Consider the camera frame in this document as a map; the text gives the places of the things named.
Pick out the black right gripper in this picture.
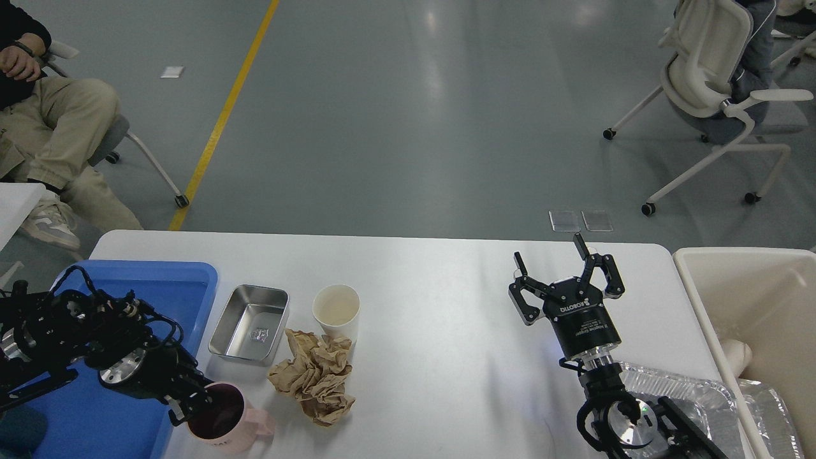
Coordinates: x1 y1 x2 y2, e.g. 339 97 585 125
508 233 625 360

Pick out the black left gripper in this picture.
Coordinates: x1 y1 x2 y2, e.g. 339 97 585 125
99 346 214 427

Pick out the pink mug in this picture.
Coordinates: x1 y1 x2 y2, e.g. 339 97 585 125
187 382 276 454

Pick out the stainless steel rectangular tin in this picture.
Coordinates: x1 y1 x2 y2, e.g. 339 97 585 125
208 284 289 367

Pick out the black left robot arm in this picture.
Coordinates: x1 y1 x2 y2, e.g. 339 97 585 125
1 265 215 426

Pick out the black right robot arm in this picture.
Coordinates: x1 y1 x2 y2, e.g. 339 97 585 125
508 233 725 458

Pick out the blue plastic tray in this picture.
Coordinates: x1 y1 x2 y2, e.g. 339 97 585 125
2 259 217 458

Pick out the crumpled brown paper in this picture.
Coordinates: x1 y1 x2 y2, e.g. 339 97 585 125
267 328 356 427

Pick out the aluminium foil tray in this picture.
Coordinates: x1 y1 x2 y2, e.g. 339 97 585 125
621 362 805 458

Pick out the white paper cup in bin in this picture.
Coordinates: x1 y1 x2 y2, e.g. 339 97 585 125
720 338 753 378

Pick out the beige plastic bin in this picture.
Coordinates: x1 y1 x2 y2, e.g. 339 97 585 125
673 247 815 458

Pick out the white side table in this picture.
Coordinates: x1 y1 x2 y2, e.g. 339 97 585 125
1 182 46 251

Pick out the white office chair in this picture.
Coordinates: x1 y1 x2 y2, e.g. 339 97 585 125
603 1 813 217

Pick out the seated person in blue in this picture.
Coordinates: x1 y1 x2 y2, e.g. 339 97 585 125
676 0 780 145

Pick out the seated person in khaki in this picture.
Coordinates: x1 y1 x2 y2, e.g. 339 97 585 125
1 1 142 251

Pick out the grey office chair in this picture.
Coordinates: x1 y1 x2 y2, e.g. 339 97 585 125
35 41 190 209

